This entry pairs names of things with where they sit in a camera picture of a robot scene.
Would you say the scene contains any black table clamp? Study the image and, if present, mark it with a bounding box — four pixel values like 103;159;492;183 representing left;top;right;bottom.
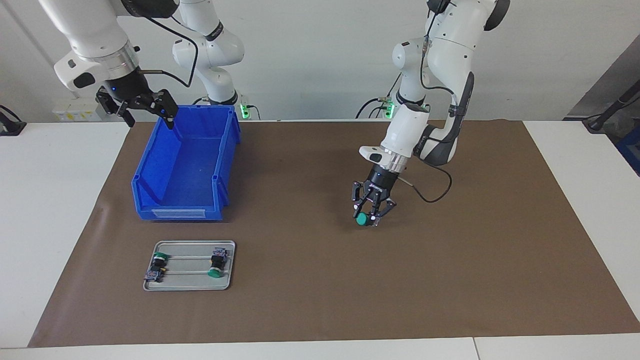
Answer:
0;104;27;137

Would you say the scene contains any blue crate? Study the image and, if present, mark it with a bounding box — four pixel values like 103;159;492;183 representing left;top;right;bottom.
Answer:
616;125;640;177

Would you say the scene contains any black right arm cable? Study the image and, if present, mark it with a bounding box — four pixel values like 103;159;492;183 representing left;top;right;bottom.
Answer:
137;12;200;90

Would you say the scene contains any grey metal tray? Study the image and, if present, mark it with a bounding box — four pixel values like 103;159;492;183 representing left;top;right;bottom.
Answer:
143;240;236;292

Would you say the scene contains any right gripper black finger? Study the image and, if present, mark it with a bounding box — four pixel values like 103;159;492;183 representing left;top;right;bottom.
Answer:
132;90;179;130
96;87;136;128

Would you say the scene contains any brown table mat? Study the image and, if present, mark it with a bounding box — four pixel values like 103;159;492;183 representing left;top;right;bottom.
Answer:
27;119;640;348

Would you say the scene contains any black stand with pole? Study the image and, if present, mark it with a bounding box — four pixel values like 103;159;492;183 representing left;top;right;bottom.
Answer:
582;80;640;134

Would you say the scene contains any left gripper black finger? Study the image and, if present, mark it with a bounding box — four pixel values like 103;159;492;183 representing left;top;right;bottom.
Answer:
351;181;373;216
370;196;398;228

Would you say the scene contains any green lit base connector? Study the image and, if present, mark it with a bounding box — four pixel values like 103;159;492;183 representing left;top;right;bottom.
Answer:
376;96;397;120
238;94;261;121

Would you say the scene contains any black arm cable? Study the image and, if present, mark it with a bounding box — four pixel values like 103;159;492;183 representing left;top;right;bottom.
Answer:
137;12;200;90
400;0;468;204

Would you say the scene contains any black base cable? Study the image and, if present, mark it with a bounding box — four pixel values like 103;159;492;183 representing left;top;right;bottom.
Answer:
356;75;403;119

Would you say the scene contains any blue plastic storage bin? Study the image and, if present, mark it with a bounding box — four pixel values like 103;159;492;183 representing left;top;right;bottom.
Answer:
131;104;242;222

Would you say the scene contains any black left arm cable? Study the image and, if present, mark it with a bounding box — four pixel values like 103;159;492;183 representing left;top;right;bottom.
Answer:
400;0;468;204

